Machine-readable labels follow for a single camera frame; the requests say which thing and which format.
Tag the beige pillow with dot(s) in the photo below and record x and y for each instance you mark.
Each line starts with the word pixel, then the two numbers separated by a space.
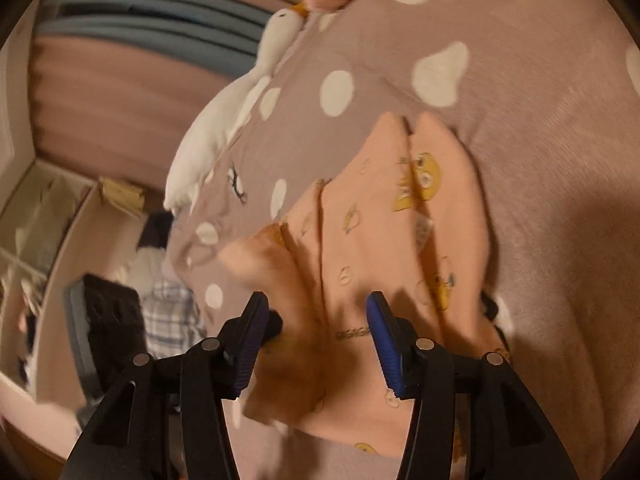
pixel 145 267

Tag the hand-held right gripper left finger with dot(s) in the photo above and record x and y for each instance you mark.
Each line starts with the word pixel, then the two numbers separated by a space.
pixel 250 345

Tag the brown polka dot blanket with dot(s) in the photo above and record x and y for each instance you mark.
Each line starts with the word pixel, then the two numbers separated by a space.
pixel 550 160

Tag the black box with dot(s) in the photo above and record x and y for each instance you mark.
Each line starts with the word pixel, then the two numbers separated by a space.
pixel 110 320

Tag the white shelf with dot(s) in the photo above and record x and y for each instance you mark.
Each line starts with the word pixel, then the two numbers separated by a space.
pixel 50 210

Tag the white goose plush toy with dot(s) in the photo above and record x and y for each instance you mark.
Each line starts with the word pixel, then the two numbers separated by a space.
pixel 210 135

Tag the pink curtain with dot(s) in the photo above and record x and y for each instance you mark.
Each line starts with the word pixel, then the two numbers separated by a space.
pixel 125 100

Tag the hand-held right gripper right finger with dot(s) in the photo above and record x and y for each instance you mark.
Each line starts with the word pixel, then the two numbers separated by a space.
pixel 385 350

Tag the blue curtain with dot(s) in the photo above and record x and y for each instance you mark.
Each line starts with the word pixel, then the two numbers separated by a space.
pixel 150 15

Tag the dark pillow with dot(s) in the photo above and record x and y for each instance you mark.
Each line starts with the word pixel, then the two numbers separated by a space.
pixel 157 230

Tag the orange duck print shirt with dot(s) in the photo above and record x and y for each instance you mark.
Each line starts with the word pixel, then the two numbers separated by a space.
pixel 360 240

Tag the yellow fringed hanging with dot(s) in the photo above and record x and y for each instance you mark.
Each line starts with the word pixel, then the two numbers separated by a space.
pixel 122 195

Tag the plaid cloth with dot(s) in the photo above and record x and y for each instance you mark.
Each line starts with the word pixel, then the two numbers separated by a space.
pixel 170 310

